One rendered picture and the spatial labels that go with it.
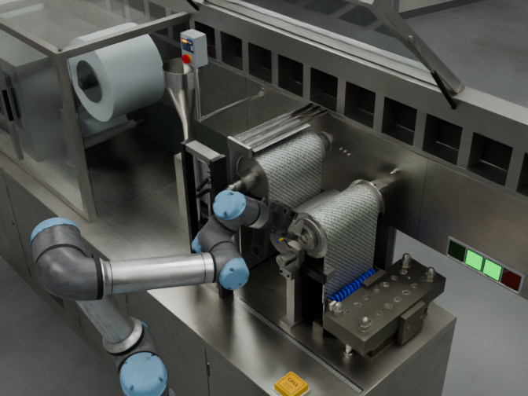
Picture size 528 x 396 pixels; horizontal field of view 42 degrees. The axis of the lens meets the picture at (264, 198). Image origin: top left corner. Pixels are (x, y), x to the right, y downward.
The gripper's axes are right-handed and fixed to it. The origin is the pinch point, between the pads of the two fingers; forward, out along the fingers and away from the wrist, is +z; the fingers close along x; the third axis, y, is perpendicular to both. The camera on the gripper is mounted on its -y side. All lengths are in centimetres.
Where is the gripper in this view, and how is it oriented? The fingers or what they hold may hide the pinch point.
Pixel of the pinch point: (295, 236)
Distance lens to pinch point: 200.7
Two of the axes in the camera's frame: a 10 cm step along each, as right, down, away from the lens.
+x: -6.8, -4.0, 6.1
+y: 4.6, -8.9, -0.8
